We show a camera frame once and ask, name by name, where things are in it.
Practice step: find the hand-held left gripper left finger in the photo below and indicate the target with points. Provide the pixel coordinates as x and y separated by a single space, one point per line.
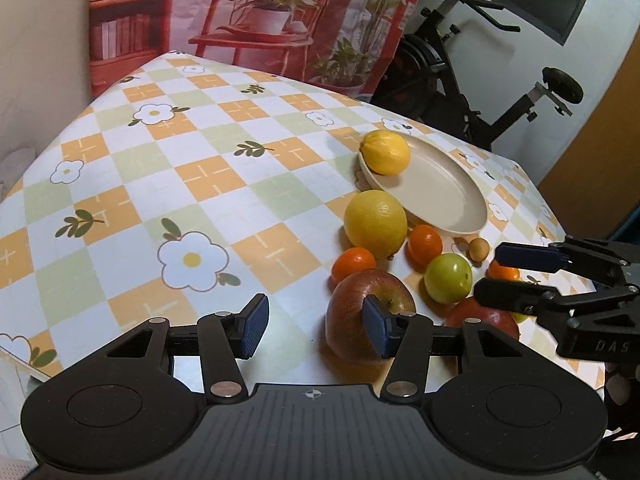
255 325

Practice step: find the checked floral tablecloth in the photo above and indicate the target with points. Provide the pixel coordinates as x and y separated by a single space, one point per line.
200 185

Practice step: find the red yellow streaked apple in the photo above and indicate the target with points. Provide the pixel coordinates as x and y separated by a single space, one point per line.
347 310

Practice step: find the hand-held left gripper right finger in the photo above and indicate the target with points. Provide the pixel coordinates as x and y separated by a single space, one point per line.
375 327

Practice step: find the large yellow lemon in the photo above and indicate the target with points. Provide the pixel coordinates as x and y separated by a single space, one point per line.
375 222

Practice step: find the small yellow lemon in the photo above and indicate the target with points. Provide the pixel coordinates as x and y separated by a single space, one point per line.
385 152

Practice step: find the beige oval plate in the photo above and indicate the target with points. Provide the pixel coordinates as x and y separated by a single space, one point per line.
440 185

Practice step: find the small green apple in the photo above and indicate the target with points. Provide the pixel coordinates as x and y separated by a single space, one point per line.
520 317

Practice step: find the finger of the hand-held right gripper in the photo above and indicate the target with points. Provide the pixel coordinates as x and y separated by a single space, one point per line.
505 297
525 256

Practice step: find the small brown round fruit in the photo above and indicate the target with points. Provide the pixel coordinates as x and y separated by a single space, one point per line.
477 249

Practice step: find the black exercise bike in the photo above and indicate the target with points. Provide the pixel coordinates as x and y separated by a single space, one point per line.
440 75

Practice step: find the wooden door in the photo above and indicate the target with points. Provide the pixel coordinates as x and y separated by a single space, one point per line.
610 150

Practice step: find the red chair printed backdrop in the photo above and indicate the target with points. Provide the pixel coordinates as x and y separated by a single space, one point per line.
200 0

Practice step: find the dark red apple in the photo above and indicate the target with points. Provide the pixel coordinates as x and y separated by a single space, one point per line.
480 321

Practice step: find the orange tangerine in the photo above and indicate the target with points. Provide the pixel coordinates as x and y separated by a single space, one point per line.
354 261
502 273
425 244

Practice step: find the large green apple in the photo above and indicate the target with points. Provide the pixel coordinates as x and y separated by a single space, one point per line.
447 277

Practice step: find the dark teal curtain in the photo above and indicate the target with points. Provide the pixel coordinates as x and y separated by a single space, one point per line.
630 232

